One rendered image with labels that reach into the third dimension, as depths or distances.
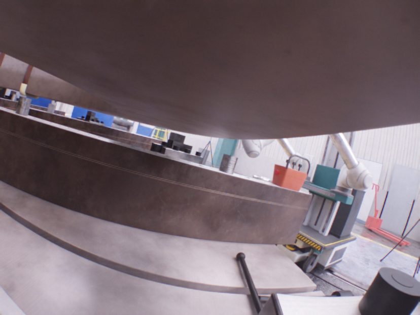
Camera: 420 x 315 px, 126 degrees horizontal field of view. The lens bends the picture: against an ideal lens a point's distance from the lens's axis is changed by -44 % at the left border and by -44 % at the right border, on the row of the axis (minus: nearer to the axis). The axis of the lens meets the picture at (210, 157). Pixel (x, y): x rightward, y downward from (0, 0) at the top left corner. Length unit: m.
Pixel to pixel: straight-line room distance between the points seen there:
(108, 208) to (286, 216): 1.02
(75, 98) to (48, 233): 2.35
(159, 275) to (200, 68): 0.67
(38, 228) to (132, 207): 0.45
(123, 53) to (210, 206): 0.87
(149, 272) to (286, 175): 0.88
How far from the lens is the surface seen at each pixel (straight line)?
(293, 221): 1.33
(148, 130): 10.29
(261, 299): 0.73
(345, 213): 2.05
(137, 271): 0.74
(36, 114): 2.20
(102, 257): 0.75
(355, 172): 1.51
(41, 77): 3.67
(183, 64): 0.18
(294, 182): 1.22
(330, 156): 2.08
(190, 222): 0.99
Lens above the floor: 0.78
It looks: 3 degrees down
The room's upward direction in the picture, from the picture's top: 17 degrees clockwise
